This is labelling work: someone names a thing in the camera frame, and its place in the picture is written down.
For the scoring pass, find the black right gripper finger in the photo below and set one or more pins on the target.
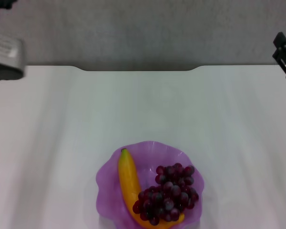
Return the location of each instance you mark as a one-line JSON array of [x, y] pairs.
[[284, 55]]

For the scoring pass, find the dark red grape bunch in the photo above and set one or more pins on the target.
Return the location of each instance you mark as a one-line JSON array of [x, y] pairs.
[[166, 193]]

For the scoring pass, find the yellow banana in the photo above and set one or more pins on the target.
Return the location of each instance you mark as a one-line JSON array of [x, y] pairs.
[[128, 176]]

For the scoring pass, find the purple translucent wavy bowl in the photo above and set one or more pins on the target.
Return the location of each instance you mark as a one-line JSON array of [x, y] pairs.
[[109, 186]]

